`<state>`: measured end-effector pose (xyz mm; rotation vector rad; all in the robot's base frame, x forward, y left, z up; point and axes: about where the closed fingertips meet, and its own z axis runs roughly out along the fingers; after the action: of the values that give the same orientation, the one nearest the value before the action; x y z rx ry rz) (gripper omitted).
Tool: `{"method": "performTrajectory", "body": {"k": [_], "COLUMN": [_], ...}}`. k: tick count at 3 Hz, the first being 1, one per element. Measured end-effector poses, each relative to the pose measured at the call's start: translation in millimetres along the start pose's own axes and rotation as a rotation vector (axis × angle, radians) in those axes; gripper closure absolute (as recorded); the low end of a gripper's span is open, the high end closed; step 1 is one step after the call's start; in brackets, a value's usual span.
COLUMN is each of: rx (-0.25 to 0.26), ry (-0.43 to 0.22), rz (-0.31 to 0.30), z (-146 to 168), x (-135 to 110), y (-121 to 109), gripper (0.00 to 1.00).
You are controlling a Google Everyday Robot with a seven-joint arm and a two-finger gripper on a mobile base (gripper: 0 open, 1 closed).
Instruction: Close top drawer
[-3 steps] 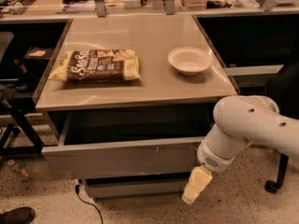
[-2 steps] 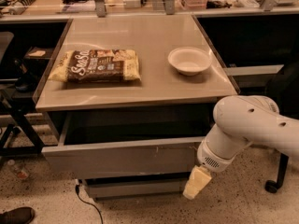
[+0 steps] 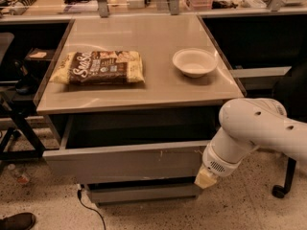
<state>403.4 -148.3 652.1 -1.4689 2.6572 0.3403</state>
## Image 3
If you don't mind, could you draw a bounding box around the grey top drawer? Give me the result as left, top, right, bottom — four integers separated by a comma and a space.
44, 115, 216, 184

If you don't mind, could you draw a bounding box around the grey drawer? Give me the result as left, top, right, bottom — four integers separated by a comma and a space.
44, 115, 216, 184
86, 183, 201, 204

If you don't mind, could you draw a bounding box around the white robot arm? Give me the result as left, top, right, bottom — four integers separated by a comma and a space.
195, 98, 307, 189

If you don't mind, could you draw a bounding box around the grey bottom drawer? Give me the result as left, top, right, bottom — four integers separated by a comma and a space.
86, 183, 201, 204

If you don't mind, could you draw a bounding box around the grey drawer cabinet desk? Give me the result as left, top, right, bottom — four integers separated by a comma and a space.
37, 15, 243, 140

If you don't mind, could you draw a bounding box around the grey metal shelf right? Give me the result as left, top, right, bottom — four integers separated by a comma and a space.
230, 66, 291, 90

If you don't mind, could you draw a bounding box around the white paper bowl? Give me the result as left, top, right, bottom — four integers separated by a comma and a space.
173, 48, 218, 78

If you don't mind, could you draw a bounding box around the black office chair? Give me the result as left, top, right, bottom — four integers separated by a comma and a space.
248, 64, 307, 199

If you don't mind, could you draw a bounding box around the brown yellow snack bag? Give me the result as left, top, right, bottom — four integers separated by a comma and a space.
50, 51, 145, 85

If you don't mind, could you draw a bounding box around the plastic bottle on floor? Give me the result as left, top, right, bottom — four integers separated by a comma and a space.
8, 164, 30, 185

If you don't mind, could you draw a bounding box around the black shoe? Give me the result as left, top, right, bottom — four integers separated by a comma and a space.
0, 213, 35, 230

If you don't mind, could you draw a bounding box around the black floor cable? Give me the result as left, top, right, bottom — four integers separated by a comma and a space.
76, 189, 107, 230

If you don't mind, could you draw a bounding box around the black desk frame left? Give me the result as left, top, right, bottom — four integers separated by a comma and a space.
0, 81, 59, 164

